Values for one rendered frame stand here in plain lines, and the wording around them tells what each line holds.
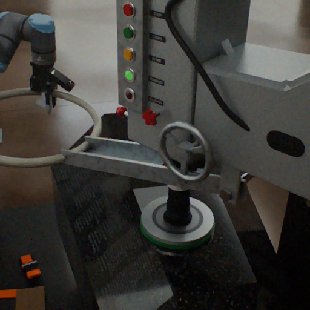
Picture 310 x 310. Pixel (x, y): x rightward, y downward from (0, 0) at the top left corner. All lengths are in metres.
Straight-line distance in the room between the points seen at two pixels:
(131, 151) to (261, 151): 0.59
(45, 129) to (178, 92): 2.62
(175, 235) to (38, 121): 2.51
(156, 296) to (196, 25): 0.69
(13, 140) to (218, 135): 2.60
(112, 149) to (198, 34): 0.67
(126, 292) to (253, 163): 0.56
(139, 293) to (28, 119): 2.61
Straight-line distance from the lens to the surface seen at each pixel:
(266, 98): 1.03
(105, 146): 1.66
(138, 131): 1.28
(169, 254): 1.42
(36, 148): 3.48
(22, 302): 2.27
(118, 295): 1.47
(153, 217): 1.49
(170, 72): 1.14
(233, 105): 1.08
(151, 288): 1.38
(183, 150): 1.11
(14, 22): 1.94
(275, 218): 2.92
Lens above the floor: 1.80
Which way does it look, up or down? 33 degrees down
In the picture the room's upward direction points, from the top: 1 degrees clockwise
